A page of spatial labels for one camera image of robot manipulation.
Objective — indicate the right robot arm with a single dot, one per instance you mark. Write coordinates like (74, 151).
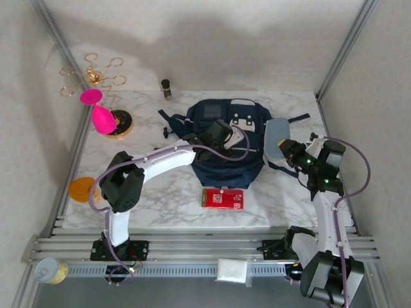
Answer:
(327, 218)

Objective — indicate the orange round object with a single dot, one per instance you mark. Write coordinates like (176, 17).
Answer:
(82, 189)

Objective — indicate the navy blue backpack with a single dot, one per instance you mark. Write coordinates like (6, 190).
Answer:
(224, 173)

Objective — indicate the grey blue pencil case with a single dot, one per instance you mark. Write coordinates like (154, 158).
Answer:
(274, 134)

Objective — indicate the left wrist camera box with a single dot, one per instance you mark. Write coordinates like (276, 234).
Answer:
(236, 138)

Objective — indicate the pink goblet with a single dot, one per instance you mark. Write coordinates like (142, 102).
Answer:
(102, 120)

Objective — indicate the aluminium rail frame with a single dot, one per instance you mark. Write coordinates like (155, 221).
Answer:
(205, 248)

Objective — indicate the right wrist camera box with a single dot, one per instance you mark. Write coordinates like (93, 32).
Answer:
(314, 146)

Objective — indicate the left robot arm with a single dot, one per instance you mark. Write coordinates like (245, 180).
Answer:
(160, 160)

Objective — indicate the small dark spice bottle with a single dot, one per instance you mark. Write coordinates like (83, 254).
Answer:
(166, 89)

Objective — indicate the tin can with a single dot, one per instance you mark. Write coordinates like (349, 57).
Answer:
(51, 271)

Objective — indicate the red packet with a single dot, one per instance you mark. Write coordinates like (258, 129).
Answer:
(222, 199)

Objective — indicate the aluminium frame post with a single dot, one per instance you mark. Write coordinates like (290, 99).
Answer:
(354, 32)
(53, 32)

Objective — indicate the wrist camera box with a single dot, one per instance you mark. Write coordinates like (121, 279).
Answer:
(236, 138)
(314, 146)

